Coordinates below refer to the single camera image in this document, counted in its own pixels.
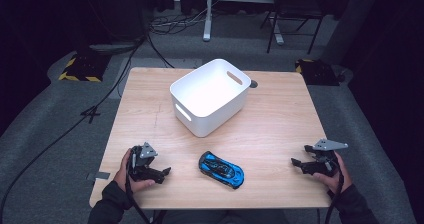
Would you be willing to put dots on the white plastic storage bin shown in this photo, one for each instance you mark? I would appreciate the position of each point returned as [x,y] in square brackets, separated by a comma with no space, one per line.
[208,94]

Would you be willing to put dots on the person's left hand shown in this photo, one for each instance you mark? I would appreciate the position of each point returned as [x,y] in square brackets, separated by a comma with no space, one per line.
[121,175]

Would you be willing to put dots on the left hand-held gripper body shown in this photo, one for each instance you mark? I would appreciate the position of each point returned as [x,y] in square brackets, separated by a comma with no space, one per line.
[140,164]

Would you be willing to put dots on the blue and black toy car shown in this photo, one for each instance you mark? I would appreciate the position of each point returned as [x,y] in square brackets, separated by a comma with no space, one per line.
[221,170]

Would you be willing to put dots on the dark equipment stand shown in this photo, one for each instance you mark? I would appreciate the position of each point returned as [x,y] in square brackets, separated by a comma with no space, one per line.
[113,17]

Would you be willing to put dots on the white desk frame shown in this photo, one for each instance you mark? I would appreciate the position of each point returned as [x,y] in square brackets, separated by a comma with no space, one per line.
[208,17]

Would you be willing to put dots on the black tape cross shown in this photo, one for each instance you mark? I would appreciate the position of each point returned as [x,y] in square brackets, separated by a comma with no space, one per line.
[90,113]

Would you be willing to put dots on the grey tape strip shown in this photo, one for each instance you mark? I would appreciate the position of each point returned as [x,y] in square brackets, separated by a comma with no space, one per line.
[100,175]

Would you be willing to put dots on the black metal chair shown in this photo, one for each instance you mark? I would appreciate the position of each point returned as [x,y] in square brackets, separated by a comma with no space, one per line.
[296,7]

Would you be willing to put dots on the black yellow striped base plate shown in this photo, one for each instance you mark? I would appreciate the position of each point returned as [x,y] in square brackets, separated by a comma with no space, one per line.
[85,67]
[316,72]

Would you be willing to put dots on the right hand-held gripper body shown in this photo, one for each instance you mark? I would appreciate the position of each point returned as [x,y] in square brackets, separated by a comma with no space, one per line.
[325,157]

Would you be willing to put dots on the person's right hand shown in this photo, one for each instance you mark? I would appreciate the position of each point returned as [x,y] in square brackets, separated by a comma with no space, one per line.
[341,179]

